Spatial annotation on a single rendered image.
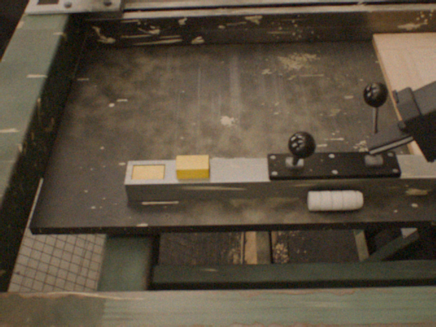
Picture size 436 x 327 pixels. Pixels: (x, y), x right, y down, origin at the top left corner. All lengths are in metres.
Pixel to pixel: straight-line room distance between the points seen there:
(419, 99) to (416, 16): 0.49
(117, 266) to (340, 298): 0.34
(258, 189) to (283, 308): 0.22
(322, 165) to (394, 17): 0.45
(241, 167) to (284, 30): 0.41
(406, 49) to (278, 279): 0.56
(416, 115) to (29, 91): 0.61
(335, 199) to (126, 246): 0.33
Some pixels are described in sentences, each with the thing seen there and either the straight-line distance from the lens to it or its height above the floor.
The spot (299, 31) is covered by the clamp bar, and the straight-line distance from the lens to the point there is 1.18.
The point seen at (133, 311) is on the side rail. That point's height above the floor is 1.64.
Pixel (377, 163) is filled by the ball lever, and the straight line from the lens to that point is 0.87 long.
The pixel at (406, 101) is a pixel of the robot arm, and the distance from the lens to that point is 0.73.
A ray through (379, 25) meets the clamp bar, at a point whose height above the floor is 1.28.
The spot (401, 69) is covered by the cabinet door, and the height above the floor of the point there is 1.26.
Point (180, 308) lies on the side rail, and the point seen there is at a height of 1.59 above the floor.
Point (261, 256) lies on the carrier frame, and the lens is 2.10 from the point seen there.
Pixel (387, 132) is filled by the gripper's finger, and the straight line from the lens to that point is 0.78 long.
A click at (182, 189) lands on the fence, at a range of 0.85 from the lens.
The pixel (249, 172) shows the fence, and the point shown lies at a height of 1.51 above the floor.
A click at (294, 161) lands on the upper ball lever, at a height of 1.48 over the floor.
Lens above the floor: 1.90
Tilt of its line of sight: 24 degrees down
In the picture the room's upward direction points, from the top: 64 degrees counter-clockwise
